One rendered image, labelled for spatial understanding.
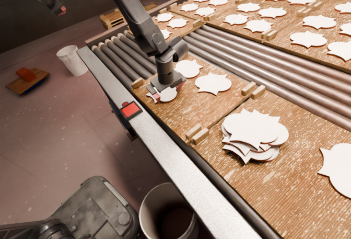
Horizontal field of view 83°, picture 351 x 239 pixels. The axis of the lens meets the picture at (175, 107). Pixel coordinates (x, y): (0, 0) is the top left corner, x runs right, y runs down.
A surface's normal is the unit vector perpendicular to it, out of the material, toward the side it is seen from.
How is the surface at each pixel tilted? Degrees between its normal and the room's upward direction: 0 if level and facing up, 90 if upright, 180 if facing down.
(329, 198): 0
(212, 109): 0
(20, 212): 0
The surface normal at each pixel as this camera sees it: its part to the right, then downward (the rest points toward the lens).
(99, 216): -0.21, -0.69
